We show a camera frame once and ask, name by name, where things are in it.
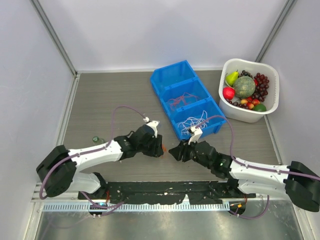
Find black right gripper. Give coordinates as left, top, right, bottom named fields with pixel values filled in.
left=169, top=136, right=213, bottom=169

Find white cable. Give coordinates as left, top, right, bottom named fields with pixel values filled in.
left=177, top=121, right=192, bottom=137
left=192, top=109, right=210, bottom=130

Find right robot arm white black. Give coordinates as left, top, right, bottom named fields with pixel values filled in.
left=168, top=140, right=320, bottom=213

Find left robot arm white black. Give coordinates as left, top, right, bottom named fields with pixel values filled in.
left=36, top=120, right=164, bottom=200

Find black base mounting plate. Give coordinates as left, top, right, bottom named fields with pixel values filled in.
left=88, top=180, right=256, bottom=205

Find blue three-compartment bin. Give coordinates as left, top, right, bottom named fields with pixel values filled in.
left=150, top=60, right=226, bottom=141

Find clear glass bottle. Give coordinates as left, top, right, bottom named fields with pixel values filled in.
left=92, top=136, right=105, bottom=145

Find red apple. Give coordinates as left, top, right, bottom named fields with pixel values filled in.
left=222, top=86, right=236, bottom=101

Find red yellow cherries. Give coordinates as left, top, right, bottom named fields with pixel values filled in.
left=239, top=98, right=261, bottom=110

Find green yellow pear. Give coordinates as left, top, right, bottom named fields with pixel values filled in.
left=225, top=71, right=239, bottom=87

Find white fruit basket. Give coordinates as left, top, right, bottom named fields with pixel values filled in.
left=218, top=58, right=280, bottom=123

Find green melon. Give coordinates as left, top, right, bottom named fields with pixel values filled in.
left=233, top=76, right=256, bottom=99

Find green lime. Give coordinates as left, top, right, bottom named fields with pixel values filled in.
left=252, top=103, right=267, bottom=112

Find dark red grape bunch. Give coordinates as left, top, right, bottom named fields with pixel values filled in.
left=252, top=72, right=270, bottom=102

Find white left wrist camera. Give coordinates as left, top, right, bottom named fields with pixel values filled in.
left=143, top=116, right=160, bottom=138

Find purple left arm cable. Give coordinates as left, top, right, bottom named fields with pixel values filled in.
left=39, top=106, right=148, bottom=200

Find perforated cable duct strip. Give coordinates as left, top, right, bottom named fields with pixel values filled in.
left=42, top=202, right=230, bottom=213

